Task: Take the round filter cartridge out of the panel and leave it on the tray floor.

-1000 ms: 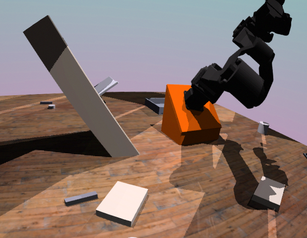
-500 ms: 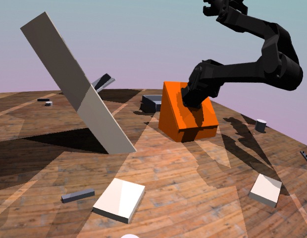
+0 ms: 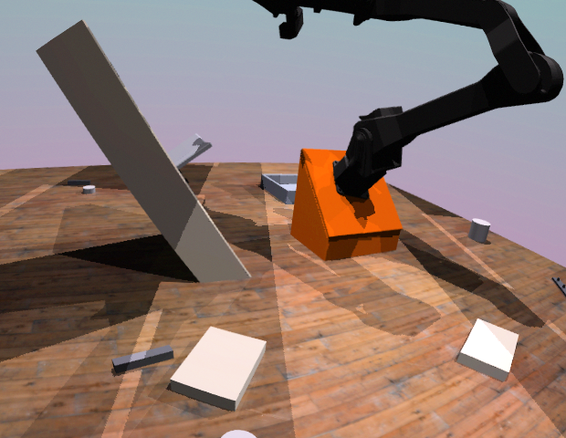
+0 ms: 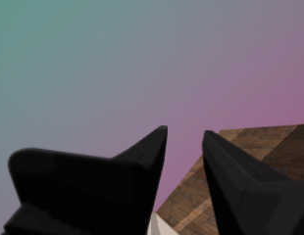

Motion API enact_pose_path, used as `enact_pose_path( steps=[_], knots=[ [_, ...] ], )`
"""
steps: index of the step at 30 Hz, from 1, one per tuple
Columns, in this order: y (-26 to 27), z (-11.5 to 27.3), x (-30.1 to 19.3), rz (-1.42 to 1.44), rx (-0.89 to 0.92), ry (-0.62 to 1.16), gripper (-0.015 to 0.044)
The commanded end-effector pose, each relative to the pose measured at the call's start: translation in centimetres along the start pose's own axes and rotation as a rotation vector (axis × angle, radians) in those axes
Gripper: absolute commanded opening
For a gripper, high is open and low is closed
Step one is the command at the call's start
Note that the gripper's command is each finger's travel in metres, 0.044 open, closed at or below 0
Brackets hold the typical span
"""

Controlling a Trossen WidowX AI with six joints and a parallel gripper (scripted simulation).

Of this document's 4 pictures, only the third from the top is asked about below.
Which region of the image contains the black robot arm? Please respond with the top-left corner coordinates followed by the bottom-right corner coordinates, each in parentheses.
top-left (326, 0), bottom-right (564, 200)

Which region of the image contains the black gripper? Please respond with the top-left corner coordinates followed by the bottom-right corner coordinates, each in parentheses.
top-left (252, 0), bottom-right (327, 39)

